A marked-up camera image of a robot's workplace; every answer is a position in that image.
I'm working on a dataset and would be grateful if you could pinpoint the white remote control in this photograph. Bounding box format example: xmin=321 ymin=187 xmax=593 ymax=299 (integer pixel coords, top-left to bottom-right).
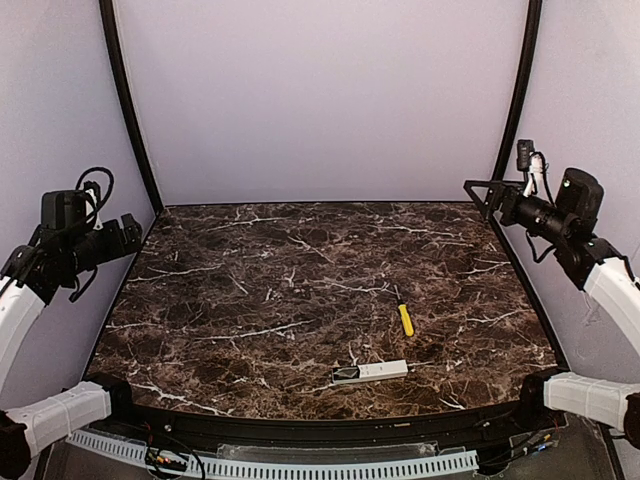
xmin=331 ymin=360 xmax=408 ymax=384

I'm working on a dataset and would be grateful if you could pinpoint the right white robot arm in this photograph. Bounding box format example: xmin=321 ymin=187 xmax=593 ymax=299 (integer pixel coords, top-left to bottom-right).
xmin=464 ymin=168 xmax=639 ymax=446

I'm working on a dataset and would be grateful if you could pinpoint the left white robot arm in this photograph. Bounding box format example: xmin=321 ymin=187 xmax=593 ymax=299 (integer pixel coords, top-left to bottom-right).
xmin=1 ymin=166 xmax=142 ymax=479

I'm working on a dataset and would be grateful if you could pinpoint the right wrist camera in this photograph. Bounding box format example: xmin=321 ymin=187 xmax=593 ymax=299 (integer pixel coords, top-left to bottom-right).
xmin=516 ymin=139 xmax=535 ymax=172

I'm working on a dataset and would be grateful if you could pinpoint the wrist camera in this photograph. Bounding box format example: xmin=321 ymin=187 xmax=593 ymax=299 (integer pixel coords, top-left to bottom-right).
xmin=40 ymin=190 xmax=96 ymax=232
xmin=516 ymin=139 xmax=535 ymax=172

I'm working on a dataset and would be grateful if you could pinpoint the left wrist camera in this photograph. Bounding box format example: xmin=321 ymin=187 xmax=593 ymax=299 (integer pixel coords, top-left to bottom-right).
xmin=40 ymin=190 xmax=96 ymax=232

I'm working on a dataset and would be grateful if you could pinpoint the yellow handled screwdriver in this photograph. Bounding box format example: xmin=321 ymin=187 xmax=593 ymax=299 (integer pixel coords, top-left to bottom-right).
xmin=394 ymin=285 xmax=415 ymax=337

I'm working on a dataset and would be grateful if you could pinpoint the right black frame post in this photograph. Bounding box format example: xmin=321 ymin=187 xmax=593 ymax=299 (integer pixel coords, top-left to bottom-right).
xmin=491 ymin=0 xmax=543 ymax=180

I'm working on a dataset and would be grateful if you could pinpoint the black frame post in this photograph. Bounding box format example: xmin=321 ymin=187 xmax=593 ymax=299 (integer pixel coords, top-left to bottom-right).
xmin=98 ymin=0 xmax=164 ymax=216
xmin=491 ymin=0 xmax=543 ymax=180

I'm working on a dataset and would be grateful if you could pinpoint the black front table rail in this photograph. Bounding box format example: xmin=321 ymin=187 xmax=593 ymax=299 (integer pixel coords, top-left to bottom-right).
xmin=84 ymin=399 xmax=566 ymax=451

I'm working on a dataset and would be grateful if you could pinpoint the white slotted cable duct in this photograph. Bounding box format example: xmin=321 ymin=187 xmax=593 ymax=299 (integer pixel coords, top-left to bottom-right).
xmin=67 ymin=430 xmax=479 ymax=479

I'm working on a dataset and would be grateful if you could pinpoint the left black frame post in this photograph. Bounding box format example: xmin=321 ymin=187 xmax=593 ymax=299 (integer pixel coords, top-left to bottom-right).
xmin=98 ymin=0 xmax=164 ymax=216

